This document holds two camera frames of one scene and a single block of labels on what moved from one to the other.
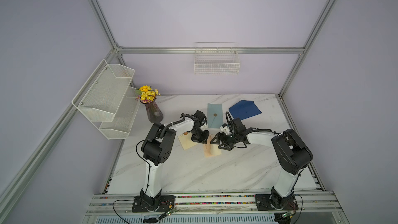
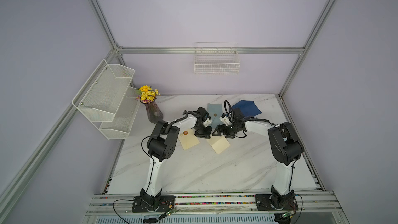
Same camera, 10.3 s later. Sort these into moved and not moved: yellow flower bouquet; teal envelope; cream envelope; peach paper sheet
Moved: peach paper sheet
Not moved: cream envelope; teal envelope; yellow flower bouquet
